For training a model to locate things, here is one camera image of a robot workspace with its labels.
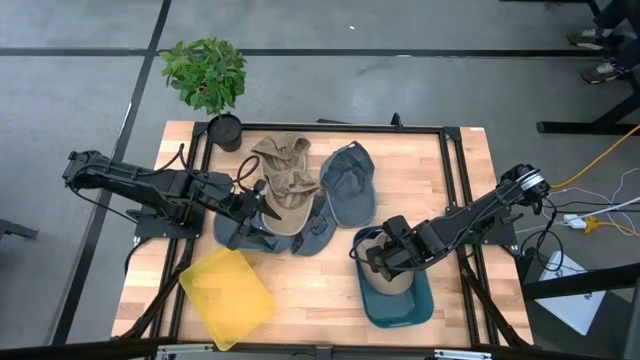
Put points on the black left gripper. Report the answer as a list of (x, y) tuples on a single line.
[(240, 207)]

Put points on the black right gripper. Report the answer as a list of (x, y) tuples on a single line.
[(402, 240)]

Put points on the yellow plastic bin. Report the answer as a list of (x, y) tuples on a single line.
[(225, 300)]

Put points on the dark grey baseball cap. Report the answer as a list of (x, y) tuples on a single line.
[(350, 185)]

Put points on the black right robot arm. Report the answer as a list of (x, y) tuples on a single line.
[(475, 210)]

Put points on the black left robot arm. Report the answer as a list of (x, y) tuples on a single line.
[(125, 182)]

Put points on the teal plastic bin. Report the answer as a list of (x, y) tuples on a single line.
[(400, 312)]

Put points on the green plant in black pot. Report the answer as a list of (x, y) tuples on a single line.
[(207, 75)]

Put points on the black desk bar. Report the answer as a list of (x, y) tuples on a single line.
[(575, 287)]

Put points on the white flat box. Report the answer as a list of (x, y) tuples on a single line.
[(575, 310)]

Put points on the yellow plug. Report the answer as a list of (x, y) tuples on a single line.
[(591, 225)]

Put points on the black desk stand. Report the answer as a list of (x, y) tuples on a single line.
[(575, 128)]

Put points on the grey furniture foot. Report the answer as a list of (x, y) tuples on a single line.
[(15, 229)]

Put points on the person's shoe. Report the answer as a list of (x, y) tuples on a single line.
[(587, 39), (602, 72)]

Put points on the person's leg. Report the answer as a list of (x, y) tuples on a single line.
[(631, 50), (617, 12)]

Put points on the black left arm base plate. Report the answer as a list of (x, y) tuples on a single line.
[(150, 227)]

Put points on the silver metal bracket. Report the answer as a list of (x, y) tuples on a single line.
[(185, 348), (462, 355)]

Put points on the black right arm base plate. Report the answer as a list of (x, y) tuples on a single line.
[(500, 235)]

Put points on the black aluminium rig frame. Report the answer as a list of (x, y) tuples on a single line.
[(425, 129)]

